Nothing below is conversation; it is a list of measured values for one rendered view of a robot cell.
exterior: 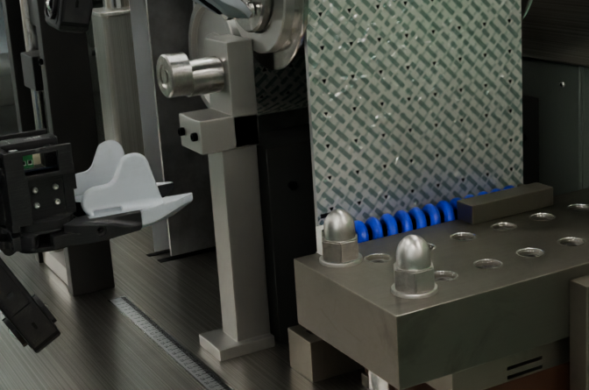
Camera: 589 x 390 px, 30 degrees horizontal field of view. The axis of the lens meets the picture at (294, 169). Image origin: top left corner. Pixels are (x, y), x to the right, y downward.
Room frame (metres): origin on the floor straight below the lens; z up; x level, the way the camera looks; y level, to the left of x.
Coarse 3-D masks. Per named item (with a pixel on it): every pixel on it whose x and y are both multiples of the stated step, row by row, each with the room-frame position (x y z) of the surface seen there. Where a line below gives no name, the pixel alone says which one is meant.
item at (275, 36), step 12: (276, 0) 0.96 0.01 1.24; (288, 0) 0.94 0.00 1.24; (276, 12) 0.96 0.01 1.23; (288, 12) 0.95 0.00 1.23; (276, 24) 0.96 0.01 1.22; (288, 24) 0.95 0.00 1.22; (252, 36) 1.00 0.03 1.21; (264, 36) 0.98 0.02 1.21; (276, 36) 0.96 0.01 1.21; (252, 48) 1.00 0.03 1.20; (264, 48) 0.98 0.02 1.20; (276, 48) 0.97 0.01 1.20
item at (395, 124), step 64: (320, 64) 0.95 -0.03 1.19; (384, 64) 0.98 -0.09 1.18; (448, 64) 1.01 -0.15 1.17; (512, 64) 1.05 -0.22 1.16; (320, 128) 0.95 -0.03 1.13; (384, 128) 0.98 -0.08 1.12; (448, 128) 1.01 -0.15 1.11; (512, 128) 1.05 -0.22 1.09; (320, 192) 0.95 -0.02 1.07; (384, 192) 0.98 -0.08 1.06; (448, 192) 1.01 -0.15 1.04
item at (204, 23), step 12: (192, 12) 1.14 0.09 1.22; (204, 12) 1.12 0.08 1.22; (192, 24) 1.14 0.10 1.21; (204, 24) 1.13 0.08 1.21; (216, 24) 1.10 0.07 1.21; (228, 24) 1.06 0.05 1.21; (192, 36) 1.15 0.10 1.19; (204, 36) 1.13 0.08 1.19; (240, 36) 1.06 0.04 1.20; (192, 48) 1.15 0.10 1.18; (204, 48) 1.12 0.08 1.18; (204, 96) 1.13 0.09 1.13
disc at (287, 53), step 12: (300, 0) 0.94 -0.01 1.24; (300, 12) 0.94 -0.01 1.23; (300, 24) 0.94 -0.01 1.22; (288, 36) 0.96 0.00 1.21; (300, 36) 0.94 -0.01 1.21; (288, 48) 0.96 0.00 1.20; (300, 48) 0.95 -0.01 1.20; (264, 60) 1.01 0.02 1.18; (276, 60) 0.98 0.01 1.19; (288, 60) 0.96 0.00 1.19
